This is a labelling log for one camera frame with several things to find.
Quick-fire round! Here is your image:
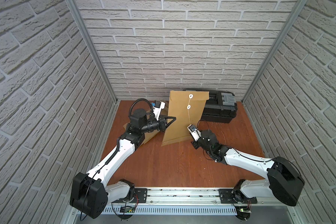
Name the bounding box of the brown kraft file bag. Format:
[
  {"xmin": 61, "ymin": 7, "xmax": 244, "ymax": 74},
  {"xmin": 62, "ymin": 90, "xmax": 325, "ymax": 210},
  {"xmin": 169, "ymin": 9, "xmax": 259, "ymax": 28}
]
[
  {"xmin": 121, "ymin": 108, "xmax": 168, "ymax": 147},
  {"xmin": 161, "ymin": 91, "xmax": 209, "ymax": 146}
]

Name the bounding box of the white closure string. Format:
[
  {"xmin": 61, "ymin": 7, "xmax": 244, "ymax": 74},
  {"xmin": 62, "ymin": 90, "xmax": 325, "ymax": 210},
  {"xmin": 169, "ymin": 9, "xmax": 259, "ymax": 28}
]
[{"xmin": 187, "ymin": 94, "xmax": 193, "ymax": 127}]

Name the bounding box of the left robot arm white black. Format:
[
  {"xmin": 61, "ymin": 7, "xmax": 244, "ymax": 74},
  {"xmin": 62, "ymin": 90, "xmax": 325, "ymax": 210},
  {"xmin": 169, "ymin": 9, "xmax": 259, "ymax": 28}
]
[{"xmin": 70, "ymin": 98, "xmax": 176, "ymax": 218}]

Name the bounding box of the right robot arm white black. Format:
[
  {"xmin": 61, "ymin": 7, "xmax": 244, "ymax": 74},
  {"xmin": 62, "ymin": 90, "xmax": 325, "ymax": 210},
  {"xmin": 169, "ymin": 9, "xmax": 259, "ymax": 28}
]
[{"xmin": 187, "ymin": 125, "xmax": 305, "ymax": 206}]

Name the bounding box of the black grey plastic toolbox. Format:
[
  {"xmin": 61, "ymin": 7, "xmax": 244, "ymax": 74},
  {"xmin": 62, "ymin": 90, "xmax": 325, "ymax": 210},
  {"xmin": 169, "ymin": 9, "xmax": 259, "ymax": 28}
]
[{"xmin": 184, "ymin": 89, "xmax": 238, "ymax": 124}]

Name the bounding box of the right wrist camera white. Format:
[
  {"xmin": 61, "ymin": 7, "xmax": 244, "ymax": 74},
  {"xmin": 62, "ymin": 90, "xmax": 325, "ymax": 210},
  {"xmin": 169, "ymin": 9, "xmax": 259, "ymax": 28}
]
[{"xmin": 187, "ymin": 124, "xmax": 201, "ymax": 141}]

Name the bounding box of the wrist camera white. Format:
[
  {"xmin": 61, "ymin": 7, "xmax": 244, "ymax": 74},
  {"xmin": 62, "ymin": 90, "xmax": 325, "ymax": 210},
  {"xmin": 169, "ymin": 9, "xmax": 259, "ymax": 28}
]
[
  {"xmin": 152, "ymin": 101, "xmax": 165, "ymax": 120},
  {"xmin": 187, "ymin": 124, "xmax": 201, "ymax": 141}
]

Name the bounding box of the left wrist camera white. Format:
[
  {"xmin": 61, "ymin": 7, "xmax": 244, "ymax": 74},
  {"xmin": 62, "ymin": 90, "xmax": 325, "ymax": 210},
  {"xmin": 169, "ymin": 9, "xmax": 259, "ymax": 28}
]
[{"xmin": 152, "ymin": 101, "xmax": 165, "ymax": 120}]

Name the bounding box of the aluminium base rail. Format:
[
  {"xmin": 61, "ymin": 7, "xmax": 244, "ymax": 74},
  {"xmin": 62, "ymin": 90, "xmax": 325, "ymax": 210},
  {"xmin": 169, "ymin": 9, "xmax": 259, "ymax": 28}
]
[{"xmin": 69, "ymin": 186, "xmax": 299, "ymax": 207}]

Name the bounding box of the left aluminium corner post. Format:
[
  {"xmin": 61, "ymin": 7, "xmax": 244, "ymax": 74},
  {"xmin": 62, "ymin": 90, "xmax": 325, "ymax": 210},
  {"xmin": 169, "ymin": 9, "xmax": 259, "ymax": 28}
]
[{"xmin": 66, "ymin": 0, "xmax": 118, "ymax": 103}]

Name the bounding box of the aluminium corner post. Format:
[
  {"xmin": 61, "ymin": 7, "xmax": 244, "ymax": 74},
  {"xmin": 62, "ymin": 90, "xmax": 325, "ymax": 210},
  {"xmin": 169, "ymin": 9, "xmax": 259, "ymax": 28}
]
[
  {"xmin": 66, "ymin": 0, "xmax": 118, "ymax": 103},
  {"xmin": 241, "ymin": 0, "xmax": 307, "ymax": 104}
]

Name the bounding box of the right aluminium corner post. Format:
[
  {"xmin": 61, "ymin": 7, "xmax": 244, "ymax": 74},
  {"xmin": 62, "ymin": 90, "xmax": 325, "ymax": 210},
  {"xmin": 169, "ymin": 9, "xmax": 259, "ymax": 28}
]
[{"xmin": 241, "ymin": 0, "xmax": 307, "ymax": 104}]

